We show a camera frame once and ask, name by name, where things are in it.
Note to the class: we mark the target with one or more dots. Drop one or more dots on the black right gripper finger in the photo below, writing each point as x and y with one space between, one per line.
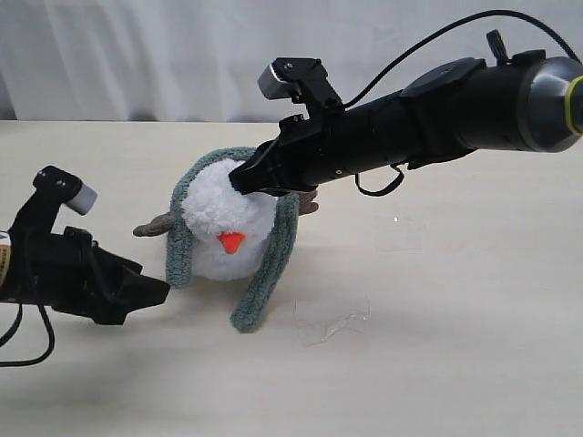
261 172

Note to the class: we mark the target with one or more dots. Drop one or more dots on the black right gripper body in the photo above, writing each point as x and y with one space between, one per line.
317 150

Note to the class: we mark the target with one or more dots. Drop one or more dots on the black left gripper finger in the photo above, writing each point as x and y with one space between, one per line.
120 288

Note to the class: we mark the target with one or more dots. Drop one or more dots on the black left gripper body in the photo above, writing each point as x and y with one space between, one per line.
57 271

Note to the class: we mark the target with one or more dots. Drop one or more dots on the white plush snowman toy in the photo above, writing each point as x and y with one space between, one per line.
217 233

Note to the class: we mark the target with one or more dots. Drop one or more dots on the green fuzzy scarf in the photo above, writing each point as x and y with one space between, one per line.
247 316

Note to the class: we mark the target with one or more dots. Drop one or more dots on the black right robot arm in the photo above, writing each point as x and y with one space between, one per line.
531 103

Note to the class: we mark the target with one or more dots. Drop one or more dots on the clear tape piece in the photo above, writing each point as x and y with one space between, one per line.
318 320

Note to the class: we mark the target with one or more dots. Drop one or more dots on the white backdrop curtain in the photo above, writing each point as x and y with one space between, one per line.
200 60

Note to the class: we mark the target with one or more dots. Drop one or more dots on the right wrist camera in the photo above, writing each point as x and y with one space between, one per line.
303 80

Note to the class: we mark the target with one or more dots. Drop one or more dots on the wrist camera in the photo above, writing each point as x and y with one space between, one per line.
303 80
54 188

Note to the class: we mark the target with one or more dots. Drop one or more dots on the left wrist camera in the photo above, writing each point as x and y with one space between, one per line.
54 188

